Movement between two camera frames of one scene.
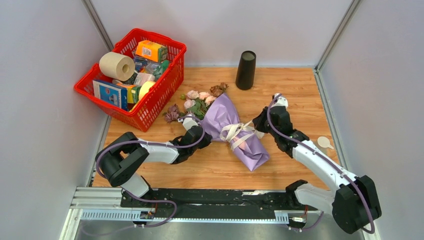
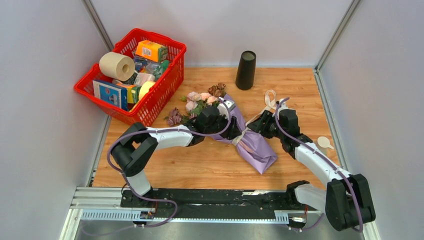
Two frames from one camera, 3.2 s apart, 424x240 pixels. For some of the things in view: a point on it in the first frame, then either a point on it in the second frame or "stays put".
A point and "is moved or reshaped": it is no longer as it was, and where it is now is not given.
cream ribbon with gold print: [234, 133] is moved or reshaped
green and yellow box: [132, 91] stays put
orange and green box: [155, 52] stays put
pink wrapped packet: [141, 78] stays put
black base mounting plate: [216, 199] stays put
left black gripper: [207, 140] -> [231, 130]
